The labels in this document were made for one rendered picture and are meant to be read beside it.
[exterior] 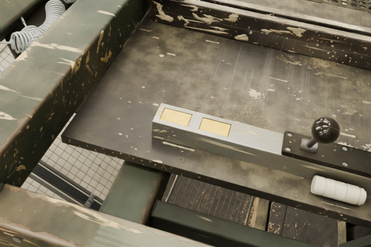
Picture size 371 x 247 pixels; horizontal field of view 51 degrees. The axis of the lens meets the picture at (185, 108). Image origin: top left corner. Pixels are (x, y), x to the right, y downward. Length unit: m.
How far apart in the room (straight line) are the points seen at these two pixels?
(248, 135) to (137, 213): 0.22
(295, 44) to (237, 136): 0.35
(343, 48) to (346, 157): 0.34
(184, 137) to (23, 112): 0.26
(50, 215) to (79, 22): 0.39
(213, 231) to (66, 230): 0.24
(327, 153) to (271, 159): 0.09
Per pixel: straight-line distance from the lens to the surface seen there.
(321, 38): 0.94
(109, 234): 0.53
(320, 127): 0.56
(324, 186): 0.66
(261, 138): 0.67
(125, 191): 0.67
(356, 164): 0.68
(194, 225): 0.66
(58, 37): 0.76
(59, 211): 0.56
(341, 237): 2.48
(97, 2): 0.87
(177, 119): 0.67
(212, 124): 0.67
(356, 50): 0.96
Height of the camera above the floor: 1.84
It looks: 15 degrees down
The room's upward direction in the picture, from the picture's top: 52 degrees counter-clockwise
